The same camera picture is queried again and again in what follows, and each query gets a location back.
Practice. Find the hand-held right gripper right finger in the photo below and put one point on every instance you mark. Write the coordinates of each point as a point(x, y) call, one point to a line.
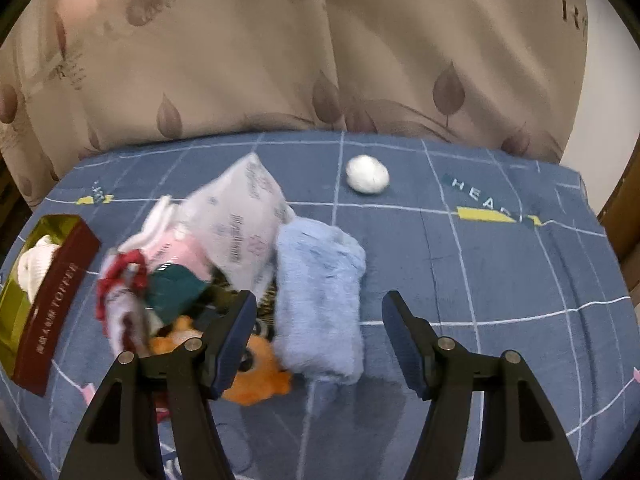
point(405, 355)

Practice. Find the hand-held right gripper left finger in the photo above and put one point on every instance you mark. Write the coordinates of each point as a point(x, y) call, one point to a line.
point(235, 355)

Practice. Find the orange plush toy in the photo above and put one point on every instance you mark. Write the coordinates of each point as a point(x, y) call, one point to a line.
point(255, 375)

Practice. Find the blue fluffy towel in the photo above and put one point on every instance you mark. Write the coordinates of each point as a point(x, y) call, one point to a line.
point(320, 300)

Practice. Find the pink green wipes packet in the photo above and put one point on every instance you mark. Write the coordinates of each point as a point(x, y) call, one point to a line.
point(175, 265)

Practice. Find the red trimmed white cloth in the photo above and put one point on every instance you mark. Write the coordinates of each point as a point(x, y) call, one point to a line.
point(120, 290)

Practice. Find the white cotton ball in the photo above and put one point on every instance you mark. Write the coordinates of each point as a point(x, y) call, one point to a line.
point(367, 173)

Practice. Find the red gold tin box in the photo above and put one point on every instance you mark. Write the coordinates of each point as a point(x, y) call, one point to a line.
point(50, 305)

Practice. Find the blue printed blanket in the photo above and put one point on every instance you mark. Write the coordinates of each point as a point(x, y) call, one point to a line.
point(475, 270)

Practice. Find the brown wooden furniture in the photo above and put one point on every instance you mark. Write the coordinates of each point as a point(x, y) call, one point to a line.
point(622, 240)

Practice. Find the beige leaf print curtain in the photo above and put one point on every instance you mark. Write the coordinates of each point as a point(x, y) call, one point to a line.
point(250, 60)

